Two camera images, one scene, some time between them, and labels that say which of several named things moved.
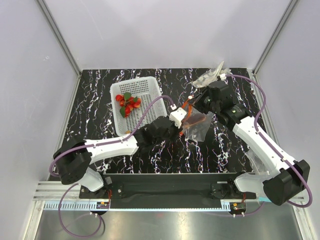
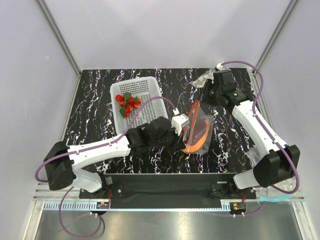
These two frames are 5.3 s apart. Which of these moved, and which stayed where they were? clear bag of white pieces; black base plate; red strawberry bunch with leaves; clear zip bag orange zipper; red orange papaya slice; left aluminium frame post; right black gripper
Moved: clear zip bag orange zipper; red orange papaya slice; right black gripper
Stayed: clear bag of white pieces; left aluminium frame post; red strawberry bunch with leaves; black base plate
